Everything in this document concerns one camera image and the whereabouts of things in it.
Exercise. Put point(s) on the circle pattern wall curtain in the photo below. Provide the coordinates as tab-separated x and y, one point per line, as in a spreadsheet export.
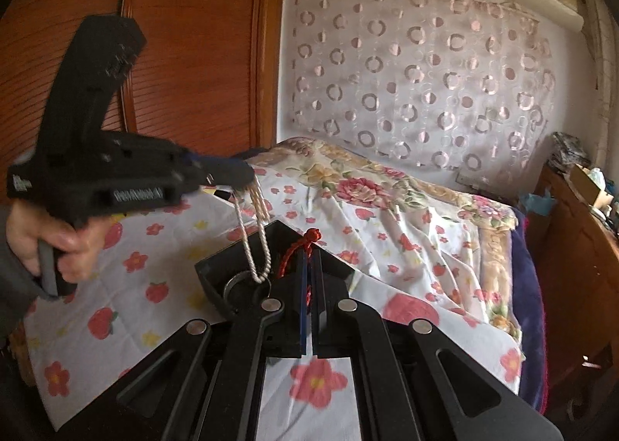
416	78

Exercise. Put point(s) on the teal bag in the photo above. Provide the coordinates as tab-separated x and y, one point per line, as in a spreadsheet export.
537	204

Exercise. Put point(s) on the dark blue blanket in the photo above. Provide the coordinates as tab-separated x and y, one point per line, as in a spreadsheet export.
529	305

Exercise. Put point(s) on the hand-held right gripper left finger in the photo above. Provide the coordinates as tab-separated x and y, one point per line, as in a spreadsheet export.
302	310

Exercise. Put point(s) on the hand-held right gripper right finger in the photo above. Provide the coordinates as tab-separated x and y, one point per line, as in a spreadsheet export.
319	315

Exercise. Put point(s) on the pale window curtain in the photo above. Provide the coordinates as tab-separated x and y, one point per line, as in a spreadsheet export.
597	73

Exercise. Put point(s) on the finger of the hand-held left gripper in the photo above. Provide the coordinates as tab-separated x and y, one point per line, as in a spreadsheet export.
227	172
225	194

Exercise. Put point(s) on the wooden slatted wardrobe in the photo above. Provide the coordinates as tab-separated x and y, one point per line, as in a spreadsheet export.
193	58

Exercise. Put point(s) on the wooden cabinet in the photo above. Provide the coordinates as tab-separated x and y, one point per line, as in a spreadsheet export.
575	276

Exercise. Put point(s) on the black box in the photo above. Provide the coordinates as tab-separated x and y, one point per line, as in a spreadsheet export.
217	271

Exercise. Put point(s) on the cardboard box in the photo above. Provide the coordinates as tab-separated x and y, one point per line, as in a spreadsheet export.
585	187

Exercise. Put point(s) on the stack of folded clothes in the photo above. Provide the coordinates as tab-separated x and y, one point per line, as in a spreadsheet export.
568	150

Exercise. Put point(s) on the white strawberry print sheet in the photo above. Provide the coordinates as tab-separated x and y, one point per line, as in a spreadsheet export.
145	325

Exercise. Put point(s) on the floral quilt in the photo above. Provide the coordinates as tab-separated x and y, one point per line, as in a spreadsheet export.
358	189

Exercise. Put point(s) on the person's left hand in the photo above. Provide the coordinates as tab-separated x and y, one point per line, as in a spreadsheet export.
77	247

